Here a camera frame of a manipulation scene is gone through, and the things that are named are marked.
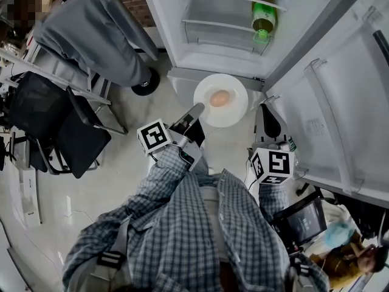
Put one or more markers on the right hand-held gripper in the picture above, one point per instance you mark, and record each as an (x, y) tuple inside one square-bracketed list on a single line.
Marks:
[(273, 164)]

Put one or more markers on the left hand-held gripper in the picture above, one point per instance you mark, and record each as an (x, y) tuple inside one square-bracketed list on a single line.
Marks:
[(153, 136)]

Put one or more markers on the brown egg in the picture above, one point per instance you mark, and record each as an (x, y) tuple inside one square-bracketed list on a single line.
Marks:
[(219, 98)]

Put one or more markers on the white round plate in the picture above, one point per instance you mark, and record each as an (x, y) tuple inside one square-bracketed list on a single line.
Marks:
[(228, 116)]

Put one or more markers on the white refrigerator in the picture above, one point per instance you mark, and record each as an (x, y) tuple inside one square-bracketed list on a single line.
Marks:
[(164, 17)]

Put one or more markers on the person's right forearm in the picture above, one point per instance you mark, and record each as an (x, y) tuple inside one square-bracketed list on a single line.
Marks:
[(273, 196)]

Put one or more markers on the person's left forearm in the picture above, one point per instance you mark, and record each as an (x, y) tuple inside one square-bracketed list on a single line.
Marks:
[(165, 175)]

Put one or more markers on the clear water bottle green label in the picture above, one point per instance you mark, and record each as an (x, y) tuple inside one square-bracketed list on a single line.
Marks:
[(293, 146)]

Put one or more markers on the clear door shelf bin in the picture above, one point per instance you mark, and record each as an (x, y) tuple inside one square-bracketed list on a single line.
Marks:
[(334, 126), (301, 163)]

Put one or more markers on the person's white shoe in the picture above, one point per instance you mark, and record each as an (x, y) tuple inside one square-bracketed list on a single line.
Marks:
[(214, 171)]

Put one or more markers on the black tablet screen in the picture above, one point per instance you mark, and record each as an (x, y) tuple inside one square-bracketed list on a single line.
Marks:
[(304, 224)]

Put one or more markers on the green plastic drink bottle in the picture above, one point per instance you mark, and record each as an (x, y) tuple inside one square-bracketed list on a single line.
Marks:
[(263, 14)]

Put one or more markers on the black office chair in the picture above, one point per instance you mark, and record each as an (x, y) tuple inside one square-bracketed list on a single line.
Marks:
[(79, 144), (364, 221)]

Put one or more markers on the person's plaid shirt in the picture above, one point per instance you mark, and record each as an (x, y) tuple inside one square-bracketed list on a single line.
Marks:
[(182, 239)]

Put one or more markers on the grey metal rack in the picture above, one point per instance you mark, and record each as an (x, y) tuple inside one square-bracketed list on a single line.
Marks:
[(60, 85)]

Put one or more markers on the white drawer boxes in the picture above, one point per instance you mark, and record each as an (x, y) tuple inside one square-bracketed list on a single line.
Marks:
[(28, 199)]

